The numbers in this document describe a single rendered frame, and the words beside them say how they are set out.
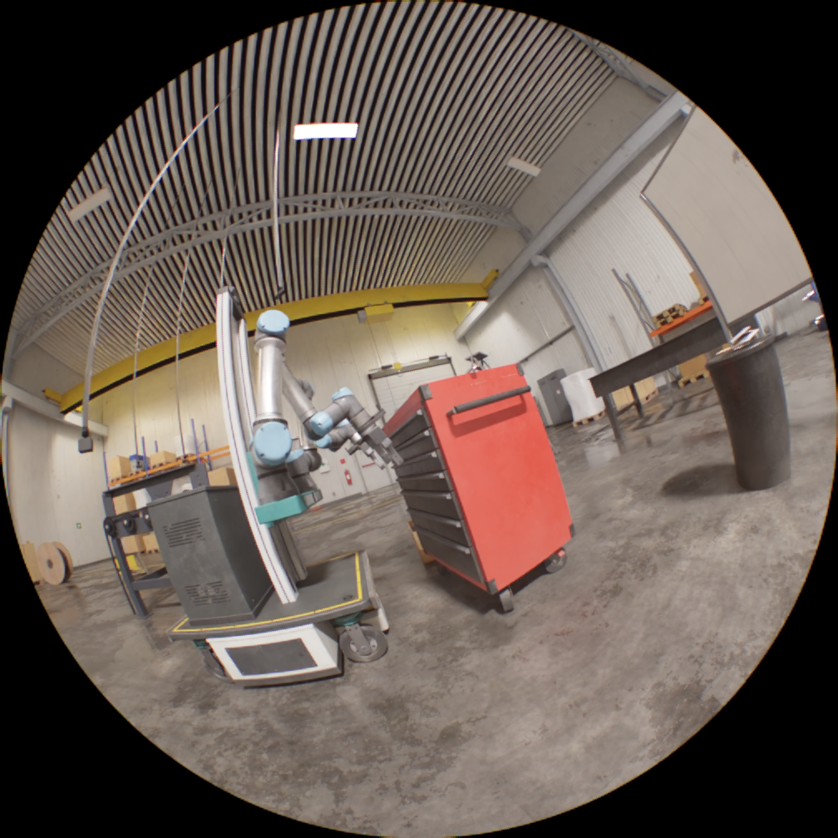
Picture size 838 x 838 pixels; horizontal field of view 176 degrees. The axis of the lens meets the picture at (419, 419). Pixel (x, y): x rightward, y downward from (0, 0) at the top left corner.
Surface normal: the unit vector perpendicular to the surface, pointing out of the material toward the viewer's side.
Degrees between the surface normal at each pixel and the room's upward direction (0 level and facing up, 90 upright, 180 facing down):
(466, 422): 90
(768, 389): 94
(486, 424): 90
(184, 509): 90
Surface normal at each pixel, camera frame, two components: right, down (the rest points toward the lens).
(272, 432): 0.61, -0.18
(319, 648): 0.24, -0.22
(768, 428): -0.74, 0.24
